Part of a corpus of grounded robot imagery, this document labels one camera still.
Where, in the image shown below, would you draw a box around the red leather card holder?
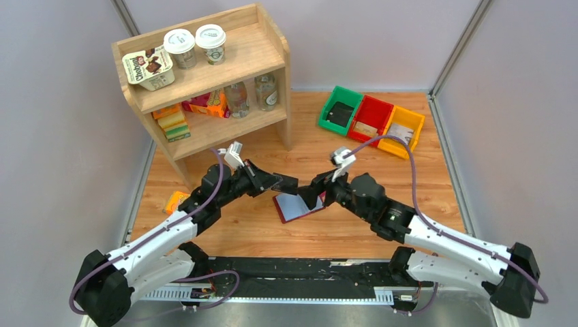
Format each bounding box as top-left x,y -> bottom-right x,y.
273,193 -> 325,223

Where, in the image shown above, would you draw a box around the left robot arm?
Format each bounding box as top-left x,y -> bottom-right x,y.
69,159 -> 284,326

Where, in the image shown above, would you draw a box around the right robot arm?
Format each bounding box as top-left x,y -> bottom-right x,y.
297,171 -> 541,319

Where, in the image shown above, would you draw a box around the tan card in red bin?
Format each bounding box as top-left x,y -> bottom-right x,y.
352,121 -> 378,139

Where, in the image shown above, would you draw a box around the silver card in yellow bin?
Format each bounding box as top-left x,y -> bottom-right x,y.
386,123 -> 414,145

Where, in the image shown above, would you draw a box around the black card in green bin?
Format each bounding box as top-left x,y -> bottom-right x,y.
326,102 -> 354,127

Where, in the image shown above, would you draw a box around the orange green small box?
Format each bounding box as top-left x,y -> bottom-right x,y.
163,191 -> 189,215

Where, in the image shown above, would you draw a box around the red plastic bin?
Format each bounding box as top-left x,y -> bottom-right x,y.
346,95 -> 394,142

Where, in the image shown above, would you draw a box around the orange pink snack box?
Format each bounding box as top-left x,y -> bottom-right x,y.
181,89 -> 230,119

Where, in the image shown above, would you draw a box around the left glass bottle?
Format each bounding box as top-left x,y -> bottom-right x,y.
224,82 -> 249,118

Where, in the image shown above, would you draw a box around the glass bottle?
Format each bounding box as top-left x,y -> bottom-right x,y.
254,72 -> 277,112
224,82 -> 249,118

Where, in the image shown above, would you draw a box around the yellow plastic bin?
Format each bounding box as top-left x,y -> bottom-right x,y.
378,106 -> 425,159

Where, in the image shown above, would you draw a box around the right glass bottle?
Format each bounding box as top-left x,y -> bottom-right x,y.
254,72 -> 277,112

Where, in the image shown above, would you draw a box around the stacked yellow green sponges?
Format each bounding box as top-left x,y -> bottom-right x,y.
151,104 -> 191,142

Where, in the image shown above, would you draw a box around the green plastic bin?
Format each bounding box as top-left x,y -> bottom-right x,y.
318,86 -> 363,136

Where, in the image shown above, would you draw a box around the wooden two-tier shelf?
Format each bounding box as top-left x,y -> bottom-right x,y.
112,3 -> 292,189

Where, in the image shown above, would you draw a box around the Chobani yogurt cup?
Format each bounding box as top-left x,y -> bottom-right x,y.
121,46 -> 175,91

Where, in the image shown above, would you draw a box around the right white-lidded coffee cup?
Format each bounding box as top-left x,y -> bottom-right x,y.
195,24 -> 226,65

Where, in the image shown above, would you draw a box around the white-lidded coffee cup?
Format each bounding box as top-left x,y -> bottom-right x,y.
163,29 -> 196,70
195,24 -> 226,65

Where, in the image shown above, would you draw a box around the left white-lidded coffee cup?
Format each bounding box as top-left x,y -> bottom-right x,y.
163,29 -> 196,70

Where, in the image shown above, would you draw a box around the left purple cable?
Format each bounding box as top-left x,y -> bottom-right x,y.
68,148 -> 240,316

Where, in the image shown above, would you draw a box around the purple cable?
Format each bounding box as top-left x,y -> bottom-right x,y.
68,148 -> 240,316
343,135 -> 549,316

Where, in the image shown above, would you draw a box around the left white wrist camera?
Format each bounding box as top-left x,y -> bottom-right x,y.
217,141 -> 245,170

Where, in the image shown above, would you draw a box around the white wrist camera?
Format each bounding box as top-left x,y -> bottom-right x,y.
330,146 -> 356,182
217,141 -> 245,170

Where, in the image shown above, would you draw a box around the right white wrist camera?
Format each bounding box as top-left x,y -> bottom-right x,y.
330,146 -> 356,182

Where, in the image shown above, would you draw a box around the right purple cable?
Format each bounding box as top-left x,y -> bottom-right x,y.
343,135 -> 549,316

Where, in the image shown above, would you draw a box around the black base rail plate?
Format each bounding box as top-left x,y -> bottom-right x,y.
185,257 -> 434,311

